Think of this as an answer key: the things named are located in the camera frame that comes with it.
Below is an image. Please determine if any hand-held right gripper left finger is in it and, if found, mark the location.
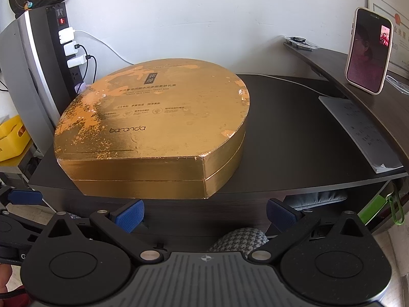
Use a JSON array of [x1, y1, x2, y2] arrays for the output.
[[38, 198, 163, 264]]

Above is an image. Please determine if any clear plastic tray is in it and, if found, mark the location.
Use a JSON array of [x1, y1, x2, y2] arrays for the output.
[[284, 35, 322, 52]]

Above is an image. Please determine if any green carabiner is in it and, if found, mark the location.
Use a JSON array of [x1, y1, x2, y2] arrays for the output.
[[388, 182, 404, 226]]

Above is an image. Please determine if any person's left hand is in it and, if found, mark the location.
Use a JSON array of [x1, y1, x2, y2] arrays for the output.
[[0, 264, 32, 307]]

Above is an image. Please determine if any gold gift box lid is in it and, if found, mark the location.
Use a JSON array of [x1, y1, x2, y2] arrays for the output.
[[54, 58, 250, 182]]

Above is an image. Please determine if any smartphone in beige case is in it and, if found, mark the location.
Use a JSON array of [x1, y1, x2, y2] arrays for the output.
[[345, 7, 393, 95]]

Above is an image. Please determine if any gold gift box base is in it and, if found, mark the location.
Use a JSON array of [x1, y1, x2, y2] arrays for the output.
[[73, 130, 247, 200]]

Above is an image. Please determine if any grey computer case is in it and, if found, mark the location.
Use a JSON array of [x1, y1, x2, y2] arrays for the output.
[[0, 9, 63, 128]]

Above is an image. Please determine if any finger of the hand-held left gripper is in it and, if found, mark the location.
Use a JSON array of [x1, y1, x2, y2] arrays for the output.
[[0, 209, 48, 236], [0, 186, 44, 206]]

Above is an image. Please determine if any white charger plug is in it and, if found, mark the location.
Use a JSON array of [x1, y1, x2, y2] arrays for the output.
[[63, 40, 80, 56], [58, 28, 76, 43], [67, 54, 88, 68]]

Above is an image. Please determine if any white framed certificate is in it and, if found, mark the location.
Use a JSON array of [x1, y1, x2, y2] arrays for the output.
[[364, 0, 409, 80]]

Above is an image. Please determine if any grey paper stack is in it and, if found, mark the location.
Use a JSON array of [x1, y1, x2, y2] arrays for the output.
[[319, 95, 404, 174]]

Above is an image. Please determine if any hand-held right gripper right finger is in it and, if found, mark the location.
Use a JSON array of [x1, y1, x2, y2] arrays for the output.
[[247, 198, 371, 264]]

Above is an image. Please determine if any dark wooden riser shelf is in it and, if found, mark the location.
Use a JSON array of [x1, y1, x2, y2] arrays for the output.
[[283, 40, 409, 167]]

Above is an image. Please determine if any green bag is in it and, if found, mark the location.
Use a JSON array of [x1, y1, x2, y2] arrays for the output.
[[358, 194, 389, 225]]

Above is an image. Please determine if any black power strip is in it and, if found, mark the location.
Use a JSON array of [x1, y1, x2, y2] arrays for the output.
[[46, 3, 87, 100]]

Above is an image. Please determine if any yellow plastic basket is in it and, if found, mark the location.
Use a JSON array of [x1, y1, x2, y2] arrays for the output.
[[0, 115, 31, 162]]

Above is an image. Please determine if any grey seat cushion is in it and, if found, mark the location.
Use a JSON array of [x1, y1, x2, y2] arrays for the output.
[[284, 190, 348, 212]]

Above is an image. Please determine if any houndstooth patterned cloth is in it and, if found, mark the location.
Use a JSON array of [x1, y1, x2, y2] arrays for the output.
[[208, 228, 269, 253]]

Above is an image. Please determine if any black cable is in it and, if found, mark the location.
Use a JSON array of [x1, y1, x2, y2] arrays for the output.
[[77, 45, 90, 84], [86, 56, 97, 83]]

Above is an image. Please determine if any dark wooden desktop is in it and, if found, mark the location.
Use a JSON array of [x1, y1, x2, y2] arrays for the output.
[[28, 73, 409, 253]]

